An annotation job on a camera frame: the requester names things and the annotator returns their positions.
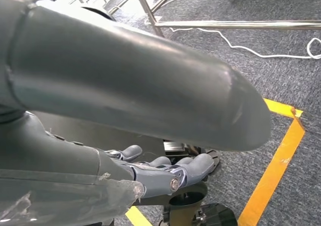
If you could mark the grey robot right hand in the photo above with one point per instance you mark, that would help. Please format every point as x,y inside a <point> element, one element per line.
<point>125,75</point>

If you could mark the black robot lower body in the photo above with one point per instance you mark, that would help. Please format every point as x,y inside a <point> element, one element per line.
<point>216,216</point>

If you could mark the yellow floor tape marking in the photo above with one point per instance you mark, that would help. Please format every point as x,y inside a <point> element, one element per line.
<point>275,164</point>

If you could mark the chrome tube frame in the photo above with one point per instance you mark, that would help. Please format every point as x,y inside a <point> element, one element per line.
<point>225,24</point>

